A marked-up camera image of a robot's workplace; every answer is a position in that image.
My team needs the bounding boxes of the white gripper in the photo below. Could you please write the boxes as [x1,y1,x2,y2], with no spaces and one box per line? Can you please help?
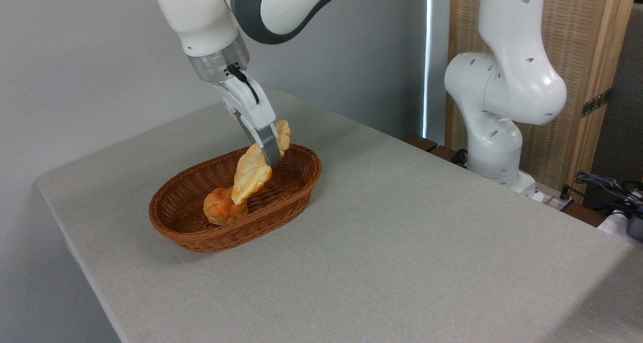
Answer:
[219,74,284,168]

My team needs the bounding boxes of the long braided bread loaf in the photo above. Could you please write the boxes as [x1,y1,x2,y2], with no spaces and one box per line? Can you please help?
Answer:
[231,119,291,206]

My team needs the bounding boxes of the brown wicker oval basket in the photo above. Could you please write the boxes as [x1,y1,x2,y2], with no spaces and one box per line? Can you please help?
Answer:
[149,143,323,254]

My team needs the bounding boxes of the round orange bread roll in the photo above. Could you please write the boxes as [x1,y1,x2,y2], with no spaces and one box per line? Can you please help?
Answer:
[203,186,249,226]

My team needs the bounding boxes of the grey tablecloth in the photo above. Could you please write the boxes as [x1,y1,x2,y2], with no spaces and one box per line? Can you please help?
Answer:
[36,88,643,343]

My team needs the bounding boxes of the metal screen hinge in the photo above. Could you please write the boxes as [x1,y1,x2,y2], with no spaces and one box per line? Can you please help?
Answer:
[581,88,613,118]

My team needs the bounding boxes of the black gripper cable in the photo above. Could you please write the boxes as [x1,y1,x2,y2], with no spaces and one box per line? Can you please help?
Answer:
[227,64,261,105]

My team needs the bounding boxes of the black cable bundle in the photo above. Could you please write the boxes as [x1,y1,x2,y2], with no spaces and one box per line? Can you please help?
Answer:
[574,170,643,219]

